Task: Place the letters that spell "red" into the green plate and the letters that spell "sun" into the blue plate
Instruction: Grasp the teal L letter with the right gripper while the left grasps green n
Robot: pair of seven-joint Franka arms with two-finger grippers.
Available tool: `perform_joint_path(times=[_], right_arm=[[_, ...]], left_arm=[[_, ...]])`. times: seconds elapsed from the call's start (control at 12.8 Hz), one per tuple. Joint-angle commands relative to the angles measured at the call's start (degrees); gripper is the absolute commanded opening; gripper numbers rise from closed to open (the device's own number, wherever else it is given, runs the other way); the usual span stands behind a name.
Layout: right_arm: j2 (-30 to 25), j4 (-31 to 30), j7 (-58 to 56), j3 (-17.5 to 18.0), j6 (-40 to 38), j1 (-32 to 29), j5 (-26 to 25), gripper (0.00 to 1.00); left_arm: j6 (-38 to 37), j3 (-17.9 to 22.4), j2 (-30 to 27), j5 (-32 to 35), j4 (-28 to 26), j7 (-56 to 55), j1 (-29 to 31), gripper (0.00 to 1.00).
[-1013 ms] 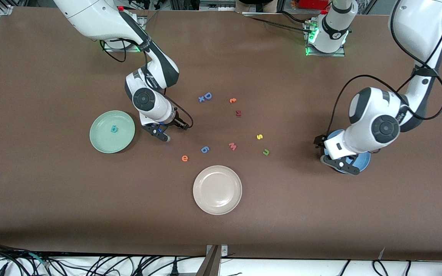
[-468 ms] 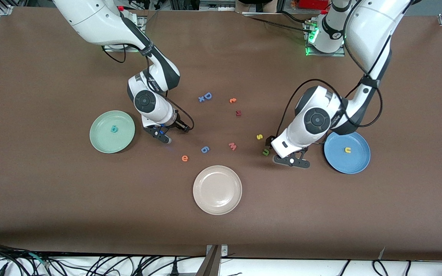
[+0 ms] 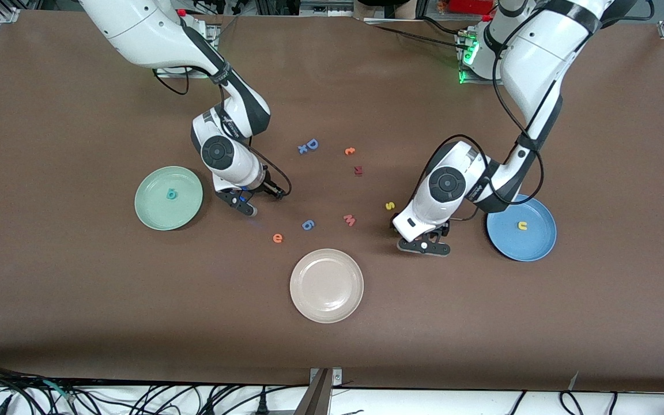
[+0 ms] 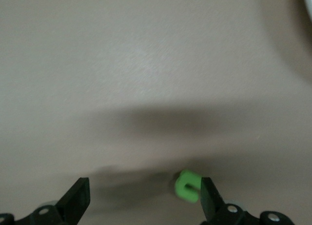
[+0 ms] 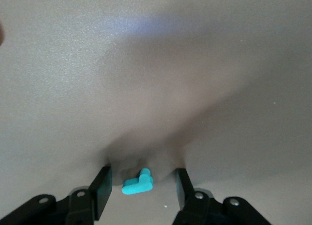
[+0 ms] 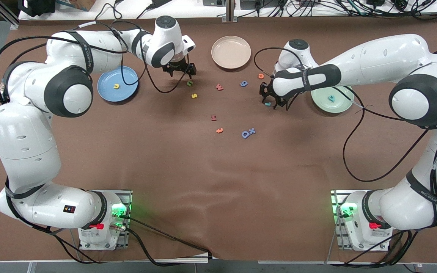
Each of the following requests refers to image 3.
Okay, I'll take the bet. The blue plate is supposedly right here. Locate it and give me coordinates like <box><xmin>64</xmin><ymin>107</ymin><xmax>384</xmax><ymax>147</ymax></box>
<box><xmin>486</xmin><ymin>194</ymin><xmax>557</xmax><ymax>262</ymax></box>

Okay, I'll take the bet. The beige plate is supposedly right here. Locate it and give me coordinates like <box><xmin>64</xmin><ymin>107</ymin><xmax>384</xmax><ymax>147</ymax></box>
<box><xmin>289</xmin><ymin>248</ymin><xmax>365</xmax><ymax>324</ymax></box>

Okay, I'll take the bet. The light green plate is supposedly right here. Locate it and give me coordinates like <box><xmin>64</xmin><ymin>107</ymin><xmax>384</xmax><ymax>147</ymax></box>
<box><xmin>134</xmin><ymin>166</ymin><xmax>204</xmax><ymax>231</ymax></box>

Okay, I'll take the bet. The person in background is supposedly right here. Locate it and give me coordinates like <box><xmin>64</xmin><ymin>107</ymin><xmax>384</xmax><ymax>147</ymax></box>
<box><xmin>355</xmin><ymin>0</ymin><xmax>419</xmax><ymax>20</ymax></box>

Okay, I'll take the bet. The brown table cover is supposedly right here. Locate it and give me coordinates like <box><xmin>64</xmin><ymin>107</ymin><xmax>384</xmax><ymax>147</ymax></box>
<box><xmin>0</xmin><ymin>10</ymin><xmax>664</xmax><ymax>394</ymax></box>

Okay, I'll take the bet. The red box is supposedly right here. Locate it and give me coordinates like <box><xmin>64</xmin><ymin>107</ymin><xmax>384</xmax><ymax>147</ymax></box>
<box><xmin>449</xmin><ymin>0</ymin><xmax>497</xmax><ymax>15</ymax></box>

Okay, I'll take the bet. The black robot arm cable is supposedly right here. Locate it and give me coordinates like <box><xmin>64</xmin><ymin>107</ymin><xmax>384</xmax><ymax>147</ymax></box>
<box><xmin>152</xmin><ymin>68</ymin><xmax>292</xmax><ymax>199</ymax></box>
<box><xmin>410</xmin><ymin>0</ymin><xmax>655</xmax><ymax>222</ymax></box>

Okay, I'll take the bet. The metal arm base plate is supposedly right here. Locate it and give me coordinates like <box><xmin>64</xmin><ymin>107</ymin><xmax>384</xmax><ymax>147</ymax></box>
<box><xmin>154</xmin><ymin>23</ymin><xmax>220</xmax><ymax>78</ymax></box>
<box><xmin>458</xmin><ymin>29</ymin><xmax>505</xmax><ymax>86</ymax></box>

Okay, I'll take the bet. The small metal table bracket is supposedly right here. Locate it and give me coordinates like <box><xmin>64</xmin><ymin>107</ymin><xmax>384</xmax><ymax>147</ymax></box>
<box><xmin>309</xmin><ymin>368</ymin><xmax>343</xmax><ymax>387</ymax></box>

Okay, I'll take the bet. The black base cable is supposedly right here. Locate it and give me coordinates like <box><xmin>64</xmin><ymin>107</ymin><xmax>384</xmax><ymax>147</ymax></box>
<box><xmin>375</xmin><ymin>26</ymin><xmax>471</xmax><ymax>50</ymax></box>
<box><xmin>418</xmin><ymin>16</ymin><xmax>471</xmax><ymax>35</ymax></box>

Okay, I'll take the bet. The grey aluminium post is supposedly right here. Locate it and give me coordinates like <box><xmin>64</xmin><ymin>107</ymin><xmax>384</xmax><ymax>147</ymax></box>
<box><xmin>295</xmin><ymin>369</ymin><xmax>333</xmax><ymax>415</ymax></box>

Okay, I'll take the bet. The teal cable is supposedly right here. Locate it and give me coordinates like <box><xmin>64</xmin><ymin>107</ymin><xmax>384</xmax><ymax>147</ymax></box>
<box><xmin>43</xmin><ymin>379</ymin><xmax>76</xmax><ymax>402</ymax></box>

